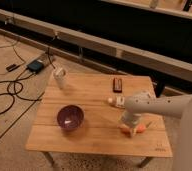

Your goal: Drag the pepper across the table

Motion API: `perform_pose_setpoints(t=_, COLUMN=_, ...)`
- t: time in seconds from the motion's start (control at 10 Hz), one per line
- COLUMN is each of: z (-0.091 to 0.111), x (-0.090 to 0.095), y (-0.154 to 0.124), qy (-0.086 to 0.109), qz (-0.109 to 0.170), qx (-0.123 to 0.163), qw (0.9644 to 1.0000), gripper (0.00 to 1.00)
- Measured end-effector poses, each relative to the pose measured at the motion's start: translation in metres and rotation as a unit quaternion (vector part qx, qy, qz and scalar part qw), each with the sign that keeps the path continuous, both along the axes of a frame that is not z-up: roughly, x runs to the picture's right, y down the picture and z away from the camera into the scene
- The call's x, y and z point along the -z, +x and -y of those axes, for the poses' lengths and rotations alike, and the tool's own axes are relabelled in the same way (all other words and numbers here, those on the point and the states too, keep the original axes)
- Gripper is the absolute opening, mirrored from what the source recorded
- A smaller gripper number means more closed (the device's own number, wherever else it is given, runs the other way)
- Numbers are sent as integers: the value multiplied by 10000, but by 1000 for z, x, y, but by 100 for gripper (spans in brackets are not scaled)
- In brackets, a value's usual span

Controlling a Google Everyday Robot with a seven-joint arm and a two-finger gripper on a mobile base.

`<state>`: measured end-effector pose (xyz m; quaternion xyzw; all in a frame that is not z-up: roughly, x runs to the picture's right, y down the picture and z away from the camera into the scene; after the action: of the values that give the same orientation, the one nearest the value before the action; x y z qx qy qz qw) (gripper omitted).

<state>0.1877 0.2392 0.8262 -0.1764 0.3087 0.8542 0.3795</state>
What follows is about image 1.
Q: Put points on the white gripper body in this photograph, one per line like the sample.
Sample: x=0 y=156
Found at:
x=130 y=120

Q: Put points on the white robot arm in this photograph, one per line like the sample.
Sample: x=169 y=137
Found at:
x=174 y=106

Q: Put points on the white cup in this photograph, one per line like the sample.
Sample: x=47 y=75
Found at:
x=60 y=77

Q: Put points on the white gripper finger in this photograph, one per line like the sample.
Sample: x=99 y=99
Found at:
x=122 y=126
x=133 y=132

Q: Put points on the teal power adapter box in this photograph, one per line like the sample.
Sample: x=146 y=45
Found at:
x=35 y=66

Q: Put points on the small black device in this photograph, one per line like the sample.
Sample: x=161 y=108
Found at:
x=12 y=67

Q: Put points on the dark red snack bar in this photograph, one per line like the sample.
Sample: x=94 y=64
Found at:
x=117 y=85

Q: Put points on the purple bowl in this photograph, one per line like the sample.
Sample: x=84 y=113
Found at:
x=70 y=117

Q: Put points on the wooden table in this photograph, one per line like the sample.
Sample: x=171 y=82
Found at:
x=99 y=133

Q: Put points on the orange chili pepper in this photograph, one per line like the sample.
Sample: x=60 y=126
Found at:
x=140 y=128

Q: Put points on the white plastic bottle lying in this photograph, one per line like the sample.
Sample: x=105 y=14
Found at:
x=117 y=101

